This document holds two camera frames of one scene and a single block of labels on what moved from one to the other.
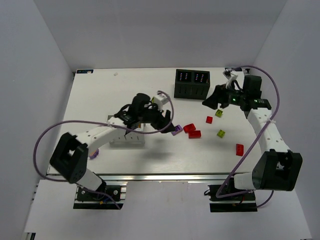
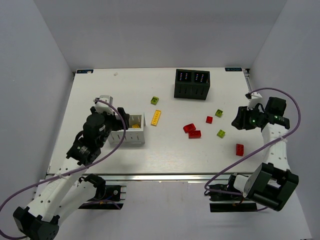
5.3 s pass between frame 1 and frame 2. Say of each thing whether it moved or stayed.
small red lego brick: stayed
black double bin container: stayed
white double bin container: stayed
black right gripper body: moved
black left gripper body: moved
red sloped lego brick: stayed
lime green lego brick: stayed
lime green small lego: stayed
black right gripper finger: moved
